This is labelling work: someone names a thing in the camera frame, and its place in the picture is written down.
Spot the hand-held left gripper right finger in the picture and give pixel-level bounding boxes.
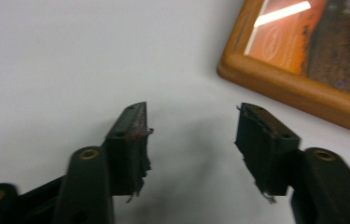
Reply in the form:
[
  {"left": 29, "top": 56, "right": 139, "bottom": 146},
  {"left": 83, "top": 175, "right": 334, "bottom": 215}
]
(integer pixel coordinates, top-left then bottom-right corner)
[{"left": 233, "top": 102, "right": 301, "bottom": 204}]

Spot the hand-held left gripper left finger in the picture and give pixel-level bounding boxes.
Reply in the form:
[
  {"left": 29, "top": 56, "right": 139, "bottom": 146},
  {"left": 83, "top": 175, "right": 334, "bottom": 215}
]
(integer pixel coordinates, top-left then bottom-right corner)
[{"left": 102, "top": 101, "right": 155, "bottom": 203}]

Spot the wooden picture frame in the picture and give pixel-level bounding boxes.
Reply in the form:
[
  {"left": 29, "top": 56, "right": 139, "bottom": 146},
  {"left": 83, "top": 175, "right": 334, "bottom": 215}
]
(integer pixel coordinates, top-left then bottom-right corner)
[{"left": 217, "top": 0, "right": 350, "bottom": 136}]

